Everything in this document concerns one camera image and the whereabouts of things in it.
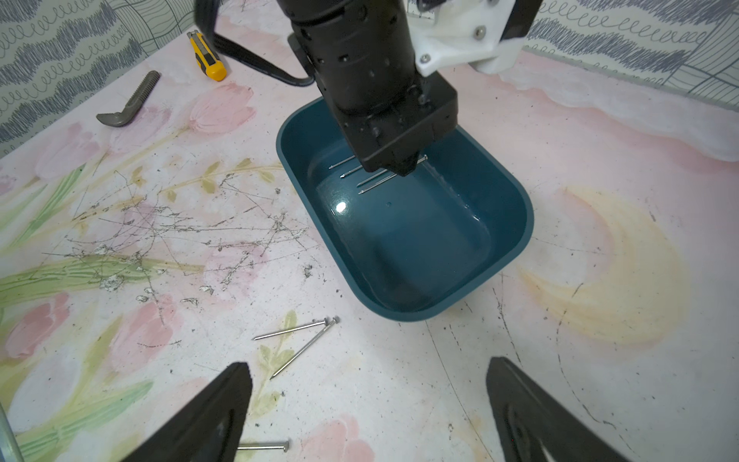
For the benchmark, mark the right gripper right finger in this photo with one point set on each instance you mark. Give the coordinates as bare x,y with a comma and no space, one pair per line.
533,426

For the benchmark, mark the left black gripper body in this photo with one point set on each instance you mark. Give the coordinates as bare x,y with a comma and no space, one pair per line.
363,60

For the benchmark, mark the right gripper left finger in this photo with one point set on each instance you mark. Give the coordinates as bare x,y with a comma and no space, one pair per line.
209,427

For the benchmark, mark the teal plastic storage box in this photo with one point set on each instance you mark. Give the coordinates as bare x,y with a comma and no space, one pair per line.
413,247

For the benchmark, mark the yellow utility knife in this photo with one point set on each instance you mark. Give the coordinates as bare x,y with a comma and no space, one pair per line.
209,62

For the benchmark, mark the pink floral table mat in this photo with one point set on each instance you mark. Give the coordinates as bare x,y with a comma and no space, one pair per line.
138,262

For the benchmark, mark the grey metal angle tool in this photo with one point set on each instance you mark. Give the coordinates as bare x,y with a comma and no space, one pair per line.
134,103

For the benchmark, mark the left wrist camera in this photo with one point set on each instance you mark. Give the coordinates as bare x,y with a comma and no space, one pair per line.
488,35

